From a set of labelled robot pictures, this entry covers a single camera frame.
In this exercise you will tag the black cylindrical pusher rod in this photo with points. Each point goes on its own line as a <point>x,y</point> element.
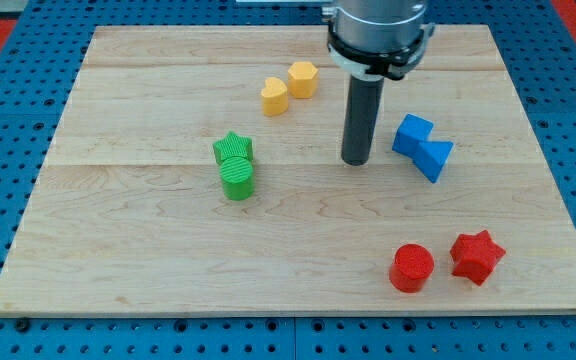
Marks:
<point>362,109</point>

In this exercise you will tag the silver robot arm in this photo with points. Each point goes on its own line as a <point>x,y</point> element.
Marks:
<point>372,40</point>

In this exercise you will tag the blue cube block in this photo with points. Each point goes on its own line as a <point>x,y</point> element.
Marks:
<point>411,131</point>

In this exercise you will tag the yellow hexagon block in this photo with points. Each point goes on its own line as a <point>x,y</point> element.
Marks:
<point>303,79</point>

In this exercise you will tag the blue triangle block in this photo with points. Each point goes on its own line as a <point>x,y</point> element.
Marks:
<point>430,158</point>

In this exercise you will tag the yellow heart block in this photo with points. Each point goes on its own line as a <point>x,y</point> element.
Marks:
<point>274,97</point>

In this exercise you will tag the green star block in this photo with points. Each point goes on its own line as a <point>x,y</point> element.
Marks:
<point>233,145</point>

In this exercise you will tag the green cylinder block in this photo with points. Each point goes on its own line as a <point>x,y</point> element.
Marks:
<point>237,177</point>

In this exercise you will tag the red cylinder block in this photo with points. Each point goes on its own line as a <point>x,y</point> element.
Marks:
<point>412,266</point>

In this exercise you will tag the red star block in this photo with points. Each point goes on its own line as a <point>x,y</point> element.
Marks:
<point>475,256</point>

